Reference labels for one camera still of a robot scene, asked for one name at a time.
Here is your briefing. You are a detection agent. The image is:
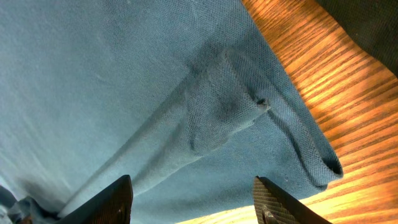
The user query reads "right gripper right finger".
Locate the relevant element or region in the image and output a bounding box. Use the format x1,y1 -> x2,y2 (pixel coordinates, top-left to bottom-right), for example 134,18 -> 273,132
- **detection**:
253,176 -> 331,224

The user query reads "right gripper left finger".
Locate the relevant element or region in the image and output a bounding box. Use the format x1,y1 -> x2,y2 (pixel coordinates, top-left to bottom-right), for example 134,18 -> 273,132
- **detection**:
56,175 -> 133,224

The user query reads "blue t-shirt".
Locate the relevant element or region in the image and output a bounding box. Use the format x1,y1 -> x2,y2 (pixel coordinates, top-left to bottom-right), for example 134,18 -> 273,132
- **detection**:
1,0 -> 343,223

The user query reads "black garment right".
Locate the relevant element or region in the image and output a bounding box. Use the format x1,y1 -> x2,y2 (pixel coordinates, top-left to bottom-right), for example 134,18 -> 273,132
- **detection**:
317,0 -> 397,75

